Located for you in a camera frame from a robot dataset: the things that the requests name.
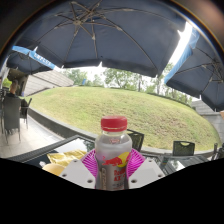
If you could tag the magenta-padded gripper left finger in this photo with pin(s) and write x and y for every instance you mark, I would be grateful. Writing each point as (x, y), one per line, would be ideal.
(77, 173)

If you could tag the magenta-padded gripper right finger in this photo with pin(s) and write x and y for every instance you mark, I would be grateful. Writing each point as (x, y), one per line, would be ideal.
(148, 171)

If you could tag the clear bottle with red cap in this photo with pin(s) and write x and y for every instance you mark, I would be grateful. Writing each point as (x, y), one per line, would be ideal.
(112, 146)

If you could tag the yellow foil packet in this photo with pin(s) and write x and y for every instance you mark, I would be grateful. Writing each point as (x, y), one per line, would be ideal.
(66, 156)

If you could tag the black woven patio chair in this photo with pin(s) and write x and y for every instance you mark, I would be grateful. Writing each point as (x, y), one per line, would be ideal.
(183, 148)
(137, 140)
(11, 115)
(26, 108)

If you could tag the person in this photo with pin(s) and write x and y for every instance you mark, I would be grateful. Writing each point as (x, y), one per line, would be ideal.
(13, 89)

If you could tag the navy umbrella with blue trim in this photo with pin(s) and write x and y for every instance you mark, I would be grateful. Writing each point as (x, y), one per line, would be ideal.
(203, 76)

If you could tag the navy umbrella with printed band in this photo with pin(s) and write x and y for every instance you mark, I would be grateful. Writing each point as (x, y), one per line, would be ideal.
(26, 61)

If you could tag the large navy patio umbrella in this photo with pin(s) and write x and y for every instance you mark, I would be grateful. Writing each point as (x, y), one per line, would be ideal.
(106, 36)

